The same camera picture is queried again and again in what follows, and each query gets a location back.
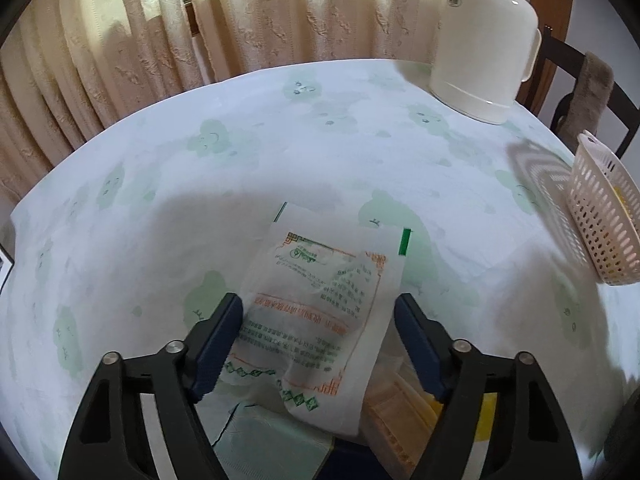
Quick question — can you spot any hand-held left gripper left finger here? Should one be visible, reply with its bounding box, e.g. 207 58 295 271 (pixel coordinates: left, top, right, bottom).
57 292 244 480

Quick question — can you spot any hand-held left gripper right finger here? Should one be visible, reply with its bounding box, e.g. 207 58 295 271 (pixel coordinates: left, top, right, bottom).
393 293 583 480

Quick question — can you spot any clear wafer packet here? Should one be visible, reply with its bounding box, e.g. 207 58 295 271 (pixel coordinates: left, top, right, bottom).
360 355 498 476

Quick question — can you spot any white green orange print packet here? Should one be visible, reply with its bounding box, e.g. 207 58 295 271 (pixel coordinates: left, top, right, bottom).
220 202 413 436

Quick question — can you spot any white plastic basket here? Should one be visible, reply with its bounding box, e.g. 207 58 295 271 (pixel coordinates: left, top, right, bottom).
565 130 640 287

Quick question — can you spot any pale green packet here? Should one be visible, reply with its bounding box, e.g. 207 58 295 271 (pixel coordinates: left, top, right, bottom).
212 402 336 480

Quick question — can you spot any desk photo calendar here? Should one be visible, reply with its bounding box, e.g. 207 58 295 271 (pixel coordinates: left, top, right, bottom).
0 242 16 291

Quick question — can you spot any white thermos jug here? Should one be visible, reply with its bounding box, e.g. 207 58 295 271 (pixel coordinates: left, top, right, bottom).
429 0 543 126

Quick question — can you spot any grey fur cloth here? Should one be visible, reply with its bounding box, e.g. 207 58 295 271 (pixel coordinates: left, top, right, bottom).
560 51 615 143

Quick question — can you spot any cream lace curtain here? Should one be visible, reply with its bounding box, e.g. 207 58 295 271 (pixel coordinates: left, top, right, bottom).
0 0 466 211

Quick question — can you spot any dark wooden chair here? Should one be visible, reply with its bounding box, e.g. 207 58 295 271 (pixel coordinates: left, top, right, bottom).
530 27 640 161

